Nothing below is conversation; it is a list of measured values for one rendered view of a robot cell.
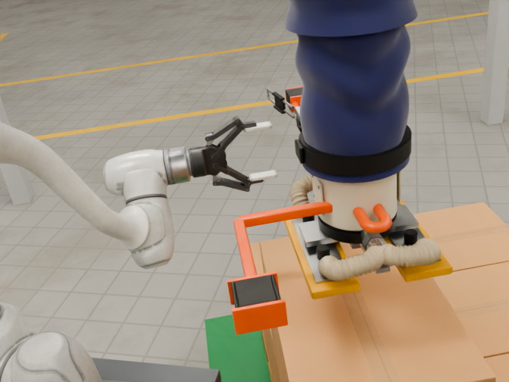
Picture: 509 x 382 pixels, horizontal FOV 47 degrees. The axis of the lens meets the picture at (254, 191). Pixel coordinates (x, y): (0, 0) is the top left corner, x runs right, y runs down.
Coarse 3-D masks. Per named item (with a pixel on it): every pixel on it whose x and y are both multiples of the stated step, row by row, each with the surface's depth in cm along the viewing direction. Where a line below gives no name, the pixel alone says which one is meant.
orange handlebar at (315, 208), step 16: (288, 208) 119; (304, 208) 118; (320, 208) 118; (384, 208) 115; (240, 224) 115; (256, 224) 118; (368, 224) 110; (384, 224) 110; (240, 240) 110; (240, 256) 107; (256, 272) 102
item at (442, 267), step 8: (408, 208) 136; (392, 232) 127; (400, 232) 127; (408, 232) 122; (416, 232) 122; (424, 232) 127; (392, 240) 125; (400, 240) 124; (408, 240) 122; (416, 240) 122; (440, 256) 119; (432, 264) 117; (440, 264) 116; (448, 264) 116; (400, 272) 118; (408, 272) 115; (416, 272) 115; (424, 272) 115; (432, 272) 115; (440, 272) 116; (448, 272) 116; (408, 280) 115
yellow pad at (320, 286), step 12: (312, 216) 132; (288, 228) 135; (300, 240) 129; (300, 252) 125; (312, 252) 124; (324, 252) 120; (336, 252) 123; (300, 264) 123; (312, 264) 121; (312, 276) 118; (312, 288) 114; (324, 288) 114; (336, 288) 114; (348, 288) 114; (360, 288) 115
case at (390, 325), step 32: (288, 256) 156; (352, 256) 152; (288, 288) 144; (384, 288) 140; (416, 288) 139; (288, 320) 134; (320, 320) 133; (352, 320) 132; (384, 320) 130; (416, 320) 129; (448, 320) 128; (288, 352) 125; (320, 352) 124; (352, 352) 123; (384, 352) 122; (416, 352) 121; (448, 352) 120; (480, 352) 119
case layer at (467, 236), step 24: (432, 216) 236; (456, 216) 234; (480, 216) 232; (456, 240) 220; (480, 240) 218; (504, 240) 217; (456, 264) 208; (480, 264) 206; (504, 264) 205; (456, 288) 197; (480, 288) 195; (504, 288) 194; (456, 312) 187; (480, 312) 185; (504, 312) 184; (264, 336) 234; (480, 336) 177; (504, 336) 175; (504, 360) 167
